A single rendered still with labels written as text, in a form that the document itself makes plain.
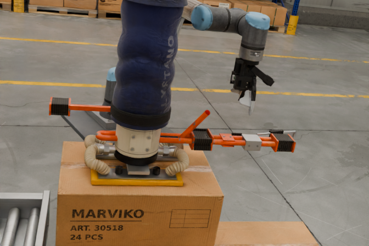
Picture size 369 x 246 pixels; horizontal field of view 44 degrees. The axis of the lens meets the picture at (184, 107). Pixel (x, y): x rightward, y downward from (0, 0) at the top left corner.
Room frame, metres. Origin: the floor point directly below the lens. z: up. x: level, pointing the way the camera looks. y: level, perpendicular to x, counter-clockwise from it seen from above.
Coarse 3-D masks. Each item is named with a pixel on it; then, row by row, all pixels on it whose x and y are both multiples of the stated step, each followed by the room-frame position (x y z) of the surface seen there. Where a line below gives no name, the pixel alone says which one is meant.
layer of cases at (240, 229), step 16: (224, 224) 1.87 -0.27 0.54; (240, 224) 1.89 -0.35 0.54; (256, 224) 1.91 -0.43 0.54; (272, 224) 1.93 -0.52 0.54; (288, 224) 1.95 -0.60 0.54; (304, 224) 1.98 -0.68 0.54; (224, 240) 1.75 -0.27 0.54; (240, 240) 1.77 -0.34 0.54; (256, 240) 1.79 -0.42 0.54; (272, 240) 1.81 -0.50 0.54; (288, 240) 1.82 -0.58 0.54; (304, 240) 1.84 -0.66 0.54
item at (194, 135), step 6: (192, 132) 1.65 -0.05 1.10; (198, 132) 1.68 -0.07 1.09; (204, 132) 1.69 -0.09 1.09; (210, 132) 1.67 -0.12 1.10; (192, 138) 1.62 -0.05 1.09; (198, 138) 1.61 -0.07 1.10; (204, 138) 1.62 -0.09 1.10; (210, 138) 1.63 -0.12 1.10; (192, 144) 1.61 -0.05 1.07; (198, 144) 1.62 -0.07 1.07; (204, 144) 1.62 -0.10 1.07; (210, 144) 1.63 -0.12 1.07
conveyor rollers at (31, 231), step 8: (16, 208) 1.75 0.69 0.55; (8, 216) 1.70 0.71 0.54; (16, 216) 1.70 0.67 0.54; (32, 216) 1.71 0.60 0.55; (8, 224) 1.64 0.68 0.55; (16, 224) 1.66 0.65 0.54; (32, 224) 1.66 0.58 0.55; (8, 232) 1.58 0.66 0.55; (32, 232) 1.60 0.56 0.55; (8, 240) 1.53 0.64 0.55; (24, 240) 1.57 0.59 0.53; (32, 240) 1.56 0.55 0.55
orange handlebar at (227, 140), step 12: (72, 108) 1.78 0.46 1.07; (84, 108) 1.79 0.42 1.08; (96, 108) 1.80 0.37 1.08; (108, 108) 1.81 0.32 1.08; (96, 132) 1.57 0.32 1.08; (108, 132) 1.58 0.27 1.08; (216, 144) 1.65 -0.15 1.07; (228, 144) 1.66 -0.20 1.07; (240, 144) 1.67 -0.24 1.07; (264, 144) 1.70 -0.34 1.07
